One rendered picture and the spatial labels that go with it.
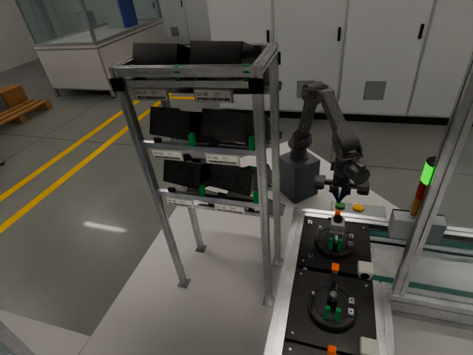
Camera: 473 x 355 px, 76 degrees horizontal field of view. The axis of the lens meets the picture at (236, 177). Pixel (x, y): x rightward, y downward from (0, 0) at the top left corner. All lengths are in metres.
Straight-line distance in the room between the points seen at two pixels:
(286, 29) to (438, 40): 1.56
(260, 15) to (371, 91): 1.57
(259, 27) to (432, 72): 1.98
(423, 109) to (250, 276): 3.41
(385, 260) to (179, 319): 0.74
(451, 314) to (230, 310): 0.67
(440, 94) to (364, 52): 0.98
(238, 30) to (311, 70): 1.00
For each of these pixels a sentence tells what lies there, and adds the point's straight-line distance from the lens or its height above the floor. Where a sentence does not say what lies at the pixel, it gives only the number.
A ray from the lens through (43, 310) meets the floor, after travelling 2.63.
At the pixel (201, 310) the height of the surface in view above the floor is 0.86.
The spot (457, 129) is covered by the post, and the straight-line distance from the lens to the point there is 0.74.
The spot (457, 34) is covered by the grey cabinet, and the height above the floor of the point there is 1.01.
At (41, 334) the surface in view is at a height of 0.86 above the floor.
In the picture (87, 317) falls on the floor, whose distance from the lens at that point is 2.43.
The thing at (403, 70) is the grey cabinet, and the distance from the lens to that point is 4.02.
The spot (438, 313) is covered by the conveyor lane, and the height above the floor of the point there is 0.91.
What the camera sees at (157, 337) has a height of 0.86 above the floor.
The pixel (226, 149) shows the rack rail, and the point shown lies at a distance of 0.72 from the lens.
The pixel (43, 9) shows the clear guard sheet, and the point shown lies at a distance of 6.35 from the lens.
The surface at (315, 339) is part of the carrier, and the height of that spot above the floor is 0.97.
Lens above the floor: 1.83
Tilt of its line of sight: 36 degrees down
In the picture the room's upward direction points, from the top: 7 degrees counter-clockwise
